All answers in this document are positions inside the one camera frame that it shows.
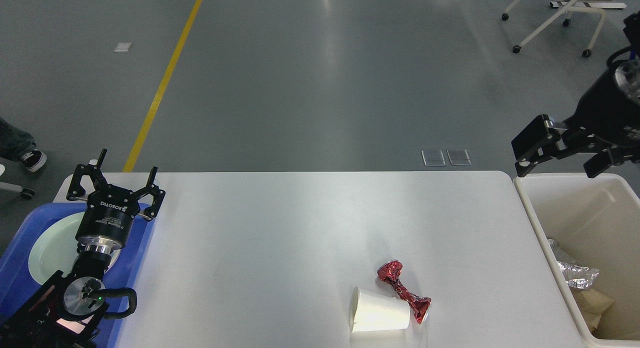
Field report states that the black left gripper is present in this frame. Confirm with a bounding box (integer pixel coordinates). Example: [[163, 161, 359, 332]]
[[66, 149, 165, 250]]

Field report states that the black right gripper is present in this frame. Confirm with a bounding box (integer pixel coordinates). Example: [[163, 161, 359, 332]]
[[510, 60, 640, 179]]

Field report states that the mint green plate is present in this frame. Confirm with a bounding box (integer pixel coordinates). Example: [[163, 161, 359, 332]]
[[28, 210, 123, 289]]

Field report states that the aluminium foil tray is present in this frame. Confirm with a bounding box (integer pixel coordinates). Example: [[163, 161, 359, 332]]
[[547, 238, 578, 264], [557, 261, 601, 291]]

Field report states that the brown paper sheet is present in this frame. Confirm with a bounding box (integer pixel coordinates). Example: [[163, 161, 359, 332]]
[[571, 288, 615, 334]]

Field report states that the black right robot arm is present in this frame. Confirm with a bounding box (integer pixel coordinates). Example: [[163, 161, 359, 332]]
[[510, 13, 640, 179]]

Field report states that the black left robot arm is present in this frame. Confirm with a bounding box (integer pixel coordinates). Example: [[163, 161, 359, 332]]
[[1, 149, 166, 348]]

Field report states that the beige plastic bin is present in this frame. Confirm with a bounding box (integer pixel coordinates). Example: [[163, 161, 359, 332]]
[[513, 173, 640, 348]]

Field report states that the white chair leg left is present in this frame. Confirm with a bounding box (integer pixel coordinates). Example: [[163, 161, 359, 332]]
[[0, 181, 35, 200]]

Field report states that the right floor socket cover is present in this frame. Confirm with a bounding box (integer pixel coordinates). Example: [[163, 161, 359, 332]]
[[446, 149, 473, 166]]

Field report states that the floor socket cover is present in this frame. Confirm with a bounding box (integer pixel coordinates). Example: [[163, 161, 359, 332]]
[[446, 149, 473, 166], [421, 149, 447, 167]]

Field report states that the person's leg and shoe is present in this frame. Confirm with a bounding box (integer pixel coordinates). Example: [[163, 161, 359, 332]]
[[0, 118, 47, 173]]

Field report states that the left floor socket cover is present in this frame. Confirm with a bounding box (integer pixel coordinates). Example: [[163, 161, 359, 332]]
[[421, 149, 447, 167]]

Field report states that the red foil wrapper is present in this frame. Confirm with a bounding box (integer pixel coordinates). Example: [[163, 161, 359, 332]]
[[376, 259, 433, 325]]

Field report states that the lying white paper cup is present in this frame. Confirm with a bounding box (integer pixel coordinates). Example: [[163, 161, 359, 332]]
[[349, 287, 411, 333]]

